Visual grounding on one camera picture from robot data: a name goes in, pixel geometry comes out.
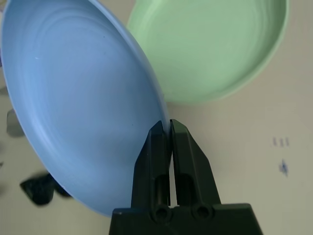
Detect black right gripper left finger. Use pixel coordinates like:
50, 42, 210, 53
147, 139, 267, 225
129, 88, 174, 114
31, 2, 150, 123
131, 120, 171, 217

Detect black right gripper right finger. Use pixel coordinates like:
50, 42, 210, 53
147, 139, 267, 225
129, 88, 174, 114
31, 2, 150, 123
170, 119, 222, 217

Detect blue plate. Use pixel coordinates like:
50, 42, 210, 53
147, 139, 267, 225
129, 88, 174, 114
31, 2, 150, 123
0, 0, 169, 217

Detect black sunglasses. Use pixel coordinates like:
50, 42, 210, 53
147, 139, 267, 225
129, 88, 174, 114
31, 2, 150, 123
19, 172, 73, 208

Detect green plate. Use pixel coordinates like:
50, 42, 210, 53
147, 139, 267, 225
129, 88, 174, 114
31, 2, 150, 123
127, 0, 291, 105

